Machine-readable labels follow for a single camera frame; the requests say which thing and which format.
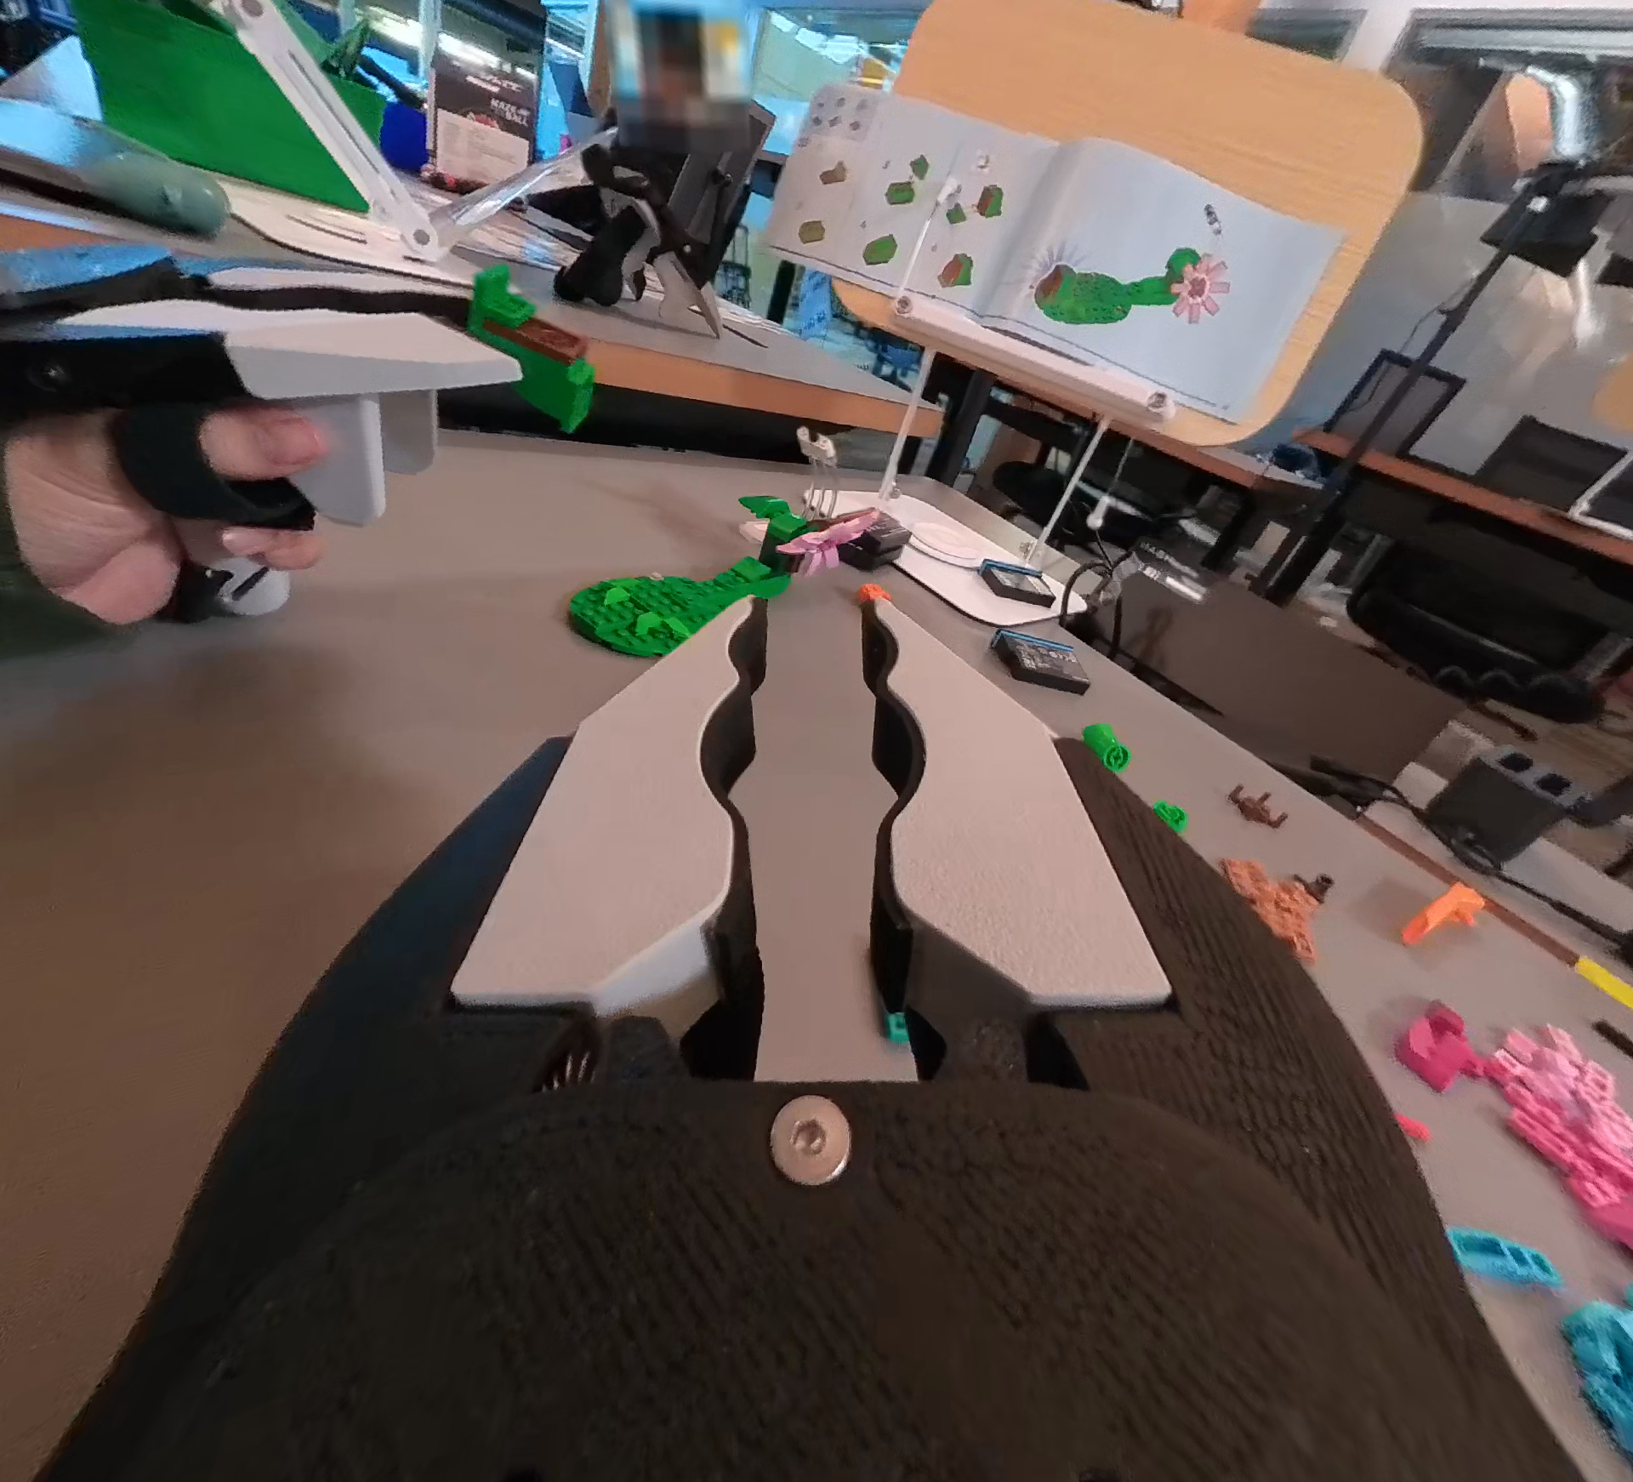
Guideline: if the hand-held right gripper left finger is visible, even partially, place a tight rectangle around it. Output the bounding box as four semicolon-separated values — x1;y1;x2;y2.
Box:
446;594;769;1021

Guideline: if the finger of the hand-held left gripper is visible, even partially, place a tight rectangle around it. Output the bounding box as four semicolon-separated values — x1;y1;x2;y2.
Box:
219;307;527;526
201;264;486;339

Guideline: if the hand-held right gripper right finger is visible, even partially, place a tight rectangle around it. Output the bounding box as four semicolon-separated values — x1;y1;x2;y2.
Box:
854;594;1175;1024

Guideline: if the green lego brick assembly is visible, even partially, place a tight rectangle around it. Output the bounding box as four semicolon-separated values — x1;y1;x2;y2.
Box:
463;264;598;435

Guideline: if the green lego plant build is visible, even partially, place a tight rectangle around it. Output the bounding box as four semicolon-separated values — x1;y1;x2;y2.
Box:
566;491;890;662

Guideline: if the pile of coral lego pieces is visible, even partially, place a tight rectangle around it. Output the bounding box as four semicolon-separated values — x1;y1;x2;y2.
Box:
1219;855;1330;963

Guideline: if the magenta lego piece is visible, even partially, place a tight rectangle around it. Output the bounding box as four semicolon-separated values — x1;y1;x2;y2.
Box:
1392;1002;1484;1096

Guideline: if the pile of pink lego pieces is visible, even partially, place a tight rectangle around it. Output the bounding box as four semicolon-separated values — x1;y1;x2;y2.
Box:
1477;1021;1633;1249

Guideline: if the turquoise lego plate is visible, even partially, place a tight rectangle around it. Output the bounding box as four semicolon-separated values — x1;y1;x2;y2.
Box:
1446;1222;1562;1290

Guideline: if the lego instruction booklet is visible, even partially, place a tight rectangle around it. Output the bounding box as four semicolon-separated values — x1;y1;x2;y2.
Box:
762;83;1349;426

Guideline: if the pile of turquoise lego pieces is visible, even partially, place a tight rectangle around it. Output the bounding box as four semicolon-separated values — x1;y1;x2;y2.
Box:
1561;1287;1633;1422

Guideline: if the person's left hand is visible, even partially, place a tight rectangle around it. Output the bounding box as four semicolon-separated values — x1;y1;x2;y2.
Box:
0;406;329;628

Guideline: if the wooden book stand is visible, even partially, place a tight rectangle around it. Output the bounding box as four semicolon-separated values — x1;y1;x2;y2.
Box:
876;0;1426;625
131;0;568;286

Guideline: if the grey-green oblong object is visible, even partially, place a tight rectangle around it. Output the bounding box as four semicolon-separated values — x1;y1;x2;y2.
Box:
0;145;233;237

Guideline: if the clear plastic stand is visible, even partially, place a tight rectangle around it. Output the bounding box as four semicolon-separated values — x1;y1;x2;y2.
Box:
426;141;619;239

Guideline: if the spare hand-held gripper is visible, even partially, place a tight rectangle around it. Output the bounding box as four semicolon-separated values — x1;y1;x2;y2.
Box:
550;97;779;343

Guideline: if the wood-edged side table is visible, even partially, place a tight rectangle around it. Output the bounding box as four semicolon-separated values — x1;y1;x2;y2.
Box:
0;39;951;444

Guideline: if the orange brick separator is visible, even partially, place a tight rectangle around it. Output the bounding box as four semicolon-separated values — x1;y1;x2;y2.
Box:
1399;881;1489;949

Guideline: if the black charger box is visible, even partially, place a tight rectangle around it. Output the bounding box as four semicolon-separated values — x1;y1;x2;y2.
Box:
1422;744;1598;867

